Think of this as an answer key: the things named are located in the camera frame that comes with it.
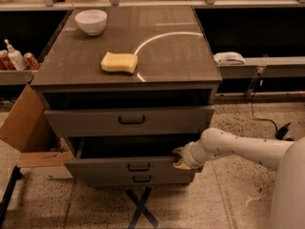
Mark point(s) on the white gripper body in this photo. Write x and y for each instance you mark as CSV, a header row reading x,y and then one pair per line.
x,y
188,156

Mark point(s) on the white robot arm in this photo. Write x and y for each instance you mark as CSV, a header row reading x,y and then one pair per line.
x,y
287,158

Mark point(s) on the grey top drawer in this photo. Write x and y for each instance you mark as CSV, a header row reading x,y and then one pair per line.
x,y
133,121

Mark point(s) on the grey drawer cabinet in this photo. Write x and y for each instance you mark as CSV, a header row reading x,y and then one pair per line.
x,y
175,66

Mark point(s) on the black power adapter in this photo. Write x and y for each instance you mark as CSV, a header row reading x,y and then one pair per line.
x,y
281,132

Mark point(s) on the folded white cloth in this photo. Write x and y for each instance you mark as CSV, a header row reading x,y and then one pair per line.
x,y
228,58

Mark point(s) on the yellow sponge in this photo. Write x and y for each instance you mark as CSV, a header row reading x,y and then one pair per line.
x,y
119,62

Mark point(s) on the white ceramic bowl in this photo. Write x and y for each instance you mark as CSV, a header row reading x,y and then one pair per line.
x,y
92,22

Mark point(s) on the brown cardboard box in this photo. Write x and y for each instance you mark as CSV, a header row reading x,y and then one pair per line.
x,y
27,130

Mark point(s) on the black stand leg left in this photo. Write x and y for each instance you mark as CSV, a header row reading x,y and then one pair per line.
x,y
4,203

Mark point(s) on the red soda can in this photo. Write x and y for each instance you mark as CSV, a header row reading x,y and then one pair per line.
x,y
31,61

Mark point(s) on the white pump bottle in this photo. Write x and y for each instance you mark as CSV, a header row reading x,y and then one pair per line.
x,y
15,57

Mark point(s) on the red can at edge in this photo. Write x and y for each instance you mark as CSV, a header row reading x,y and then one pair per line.
x,y
5,63

